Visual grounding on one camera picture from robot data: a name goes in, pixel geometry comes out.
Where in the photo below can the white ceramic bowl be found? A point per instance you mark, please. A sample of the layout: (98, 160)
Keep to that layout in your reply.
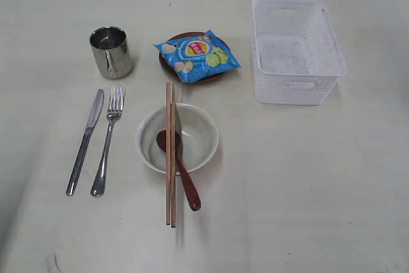
(198, 132)

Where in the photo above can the silver fork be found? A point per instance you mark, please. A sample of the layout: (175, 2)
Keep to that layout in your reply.
(114, 113)

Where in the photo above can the dark wooden spoon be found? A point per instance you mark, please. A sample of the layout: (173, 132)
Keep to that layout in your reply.
(188, 185)

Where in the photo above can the stainless steel cup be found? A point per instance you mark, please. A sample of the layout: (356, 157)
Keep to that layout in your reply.
(110, 50)

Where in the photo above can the wooden chopstick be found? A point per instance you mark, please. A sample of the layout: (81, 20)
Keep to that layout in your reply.
(168, 153)
(173, 156)

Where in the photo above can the silver table knife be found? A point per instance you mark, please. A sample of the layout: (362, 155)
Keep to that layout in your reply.
(91, 123)

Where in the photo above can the blue chips snack bag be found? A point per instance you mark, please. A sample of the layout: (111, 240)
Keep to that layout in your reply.
(198, 57)

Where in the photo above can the white perforated plastic basket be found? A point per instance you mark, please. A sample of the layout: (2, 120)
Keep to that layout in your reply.
(295, 56)

